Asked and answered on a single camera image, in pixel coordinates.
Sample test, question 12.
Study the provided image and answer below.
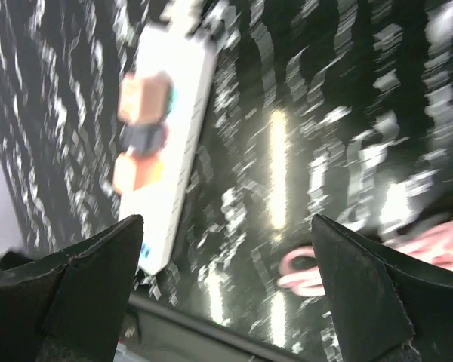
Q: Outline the pink power strip cable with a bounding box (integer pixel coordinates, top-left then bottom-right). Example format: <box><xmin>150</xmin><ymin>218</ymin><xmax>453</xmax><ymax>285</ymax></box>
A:
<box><xmin>278</xmin><ymin>214</ymin><xmax>453</xmax><ymax>299</ymax></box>

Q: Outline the orange plug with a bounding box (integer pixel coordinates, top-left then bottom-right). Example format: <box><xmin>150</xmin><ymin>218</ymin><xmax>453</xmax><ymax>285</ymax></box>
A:
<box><xmin>112</xmin><ymin>153</ymin><xmax>164</xmax><ymax>194</ymax></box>

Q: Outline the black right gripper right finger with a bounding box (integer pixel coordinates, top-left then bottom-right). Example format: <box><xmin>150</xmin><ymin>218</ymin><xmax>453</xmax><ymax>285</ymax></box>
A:
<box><xmin>312</xmin><ymin>215</ymin><xmax>453</xmax><ymax>361</ymax></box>

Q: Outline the pink plug on strip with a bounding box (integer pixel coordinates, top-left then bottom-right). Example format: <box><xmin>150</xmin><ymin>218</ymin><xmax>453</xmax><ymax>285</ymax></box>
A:
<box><xmin>118</xmin><ymin>72</ymin><xmax>172</xmax><ymax>126</ymax></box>

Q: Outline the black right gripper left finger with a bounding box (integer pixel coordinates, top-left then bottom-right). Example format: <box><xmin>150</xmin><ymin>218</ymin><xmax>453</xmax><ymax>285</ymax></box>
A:
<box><xmin>0</xmin><ymin>215</ymin><xmax>143</xmax><ymax>361</ymax></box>

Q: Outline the white power strip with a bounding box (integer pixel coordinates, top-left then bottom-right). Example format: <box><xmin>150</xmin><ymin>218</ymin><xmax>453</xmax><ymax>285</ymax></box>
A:
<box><xmin>119</xmin><ymin>26</ymin><xmax>218</xmax><ymax>275</ymax></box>

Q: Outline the dark navy plug on strip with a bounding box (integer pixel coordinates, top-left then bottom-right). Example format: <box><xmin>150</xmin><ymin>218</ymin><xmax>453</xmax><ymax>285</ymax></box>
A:
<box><xmin>120</xmin><ymin>123</ymin><xmax>168</xmax><ymax>156</ymax></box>

